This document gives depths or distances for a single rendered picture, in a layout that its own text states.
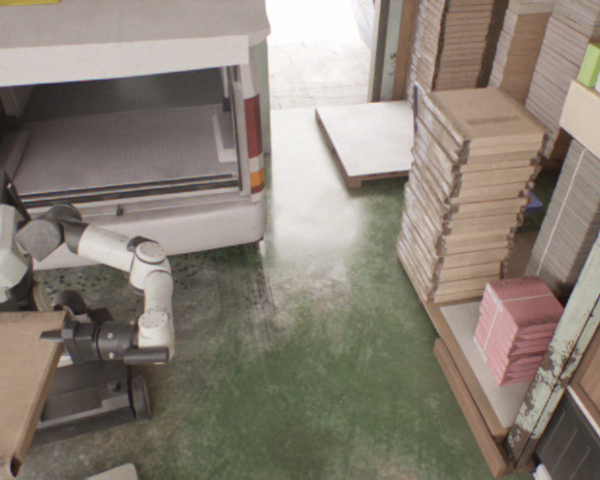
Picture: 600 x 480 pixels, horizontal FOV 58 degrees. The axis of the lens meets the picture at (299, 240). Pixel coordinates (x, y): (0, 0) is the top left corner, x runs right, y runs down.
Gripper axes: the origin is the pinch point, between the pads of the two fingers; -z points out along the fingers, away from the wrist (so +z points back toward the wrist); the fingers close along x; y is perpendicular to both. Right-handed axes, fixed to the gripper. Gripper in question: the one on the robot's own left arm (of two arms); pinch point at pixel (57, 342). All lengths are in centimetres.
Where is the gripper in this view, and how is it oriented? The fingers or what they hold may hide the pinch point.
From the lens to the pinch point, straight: 140.4
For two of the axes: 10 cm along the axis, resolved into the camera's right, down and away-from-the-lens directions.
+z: 10.0, -0.4, 0.4
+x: 0.0, 7.7, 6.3
